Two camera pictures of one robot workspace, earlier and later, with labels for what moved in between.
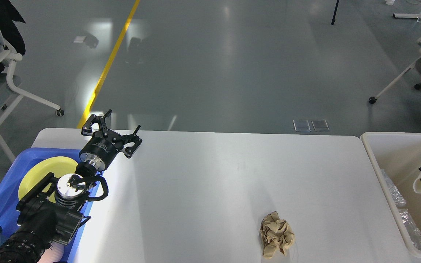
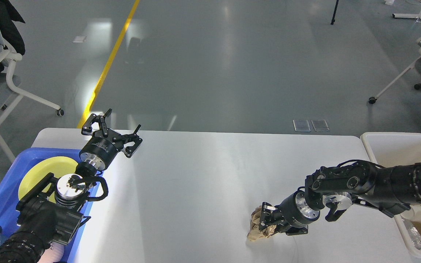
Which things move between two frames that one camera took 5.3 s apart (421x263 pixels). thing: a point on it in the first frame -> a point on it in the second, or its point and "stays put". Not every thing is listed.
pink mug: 55,254 stays put
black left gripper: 99,151 stays put
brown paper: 276,235 -> 255,233
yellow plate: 57,166 stays put
